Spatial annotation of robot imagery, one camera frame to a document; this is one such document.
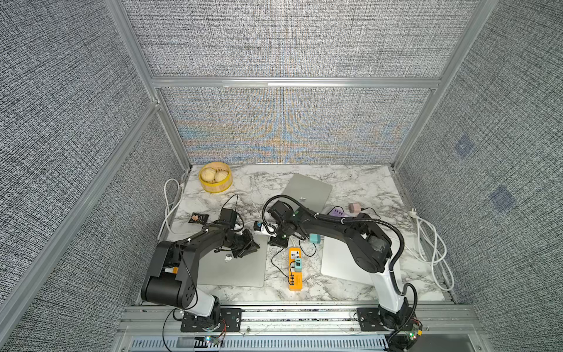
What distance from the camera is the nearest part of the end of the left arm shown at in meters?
0.79

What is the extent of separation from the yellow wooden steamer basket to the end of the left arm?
0.34m

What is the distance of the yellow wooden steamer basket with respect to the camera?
1089 mm
